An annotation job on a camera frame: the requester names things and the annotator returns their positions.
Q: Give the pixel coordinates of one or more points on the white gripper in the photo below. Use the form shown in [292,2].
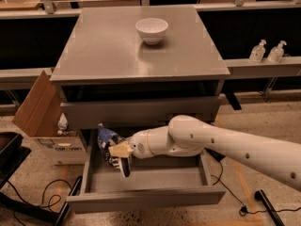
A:
[138,146]

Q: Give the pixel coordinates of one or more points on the blue chip bag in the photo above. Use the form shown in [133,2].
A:
[107,138]

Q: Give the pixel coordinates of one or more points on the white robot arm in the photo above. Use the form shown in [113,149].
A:
[187,136]

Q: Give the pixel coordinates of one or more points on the closed grey upper drawer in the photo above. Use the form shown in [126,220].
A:
[138,113]

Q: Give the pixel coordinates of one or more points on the open grey drawer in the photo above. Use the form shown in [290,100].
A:
[157,182]

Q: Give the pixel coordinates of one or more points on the grey drawer cabinet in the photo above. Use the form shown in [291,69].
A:
[106,60]

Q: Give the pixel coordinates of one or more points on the white bottle in box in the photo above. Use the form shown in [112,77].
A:
[62,123]

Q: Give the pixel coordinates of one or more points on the open cardboard box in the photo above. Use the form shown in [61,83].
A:
[38,116]

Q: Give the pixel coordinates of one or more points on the black power adapter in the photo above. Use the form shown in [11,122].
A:
[217,156]

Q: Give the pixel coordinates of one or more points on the black bin at left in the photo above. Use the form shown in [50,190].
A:
[12,154]

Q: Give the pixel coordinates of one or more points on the white ceramic bowl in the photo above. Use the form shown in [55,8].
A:
[151,30]

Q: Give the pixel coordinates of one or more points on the black stand base left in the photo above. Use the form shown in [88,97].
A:
[40,212]

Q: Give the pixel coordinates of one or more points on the black table leg foot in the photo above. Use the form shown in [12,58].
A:
[260,196]

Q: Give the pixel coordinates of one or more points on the left clear pump bottle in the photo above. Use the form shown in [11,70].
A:
[258,52]

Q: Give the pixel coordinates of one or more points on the clear pump bottle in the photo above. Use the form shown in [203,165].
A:
[258,52]
[277,52]

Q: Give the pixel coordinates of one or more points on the right clear pump bottle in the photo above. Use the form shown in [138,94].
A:
[277,52]

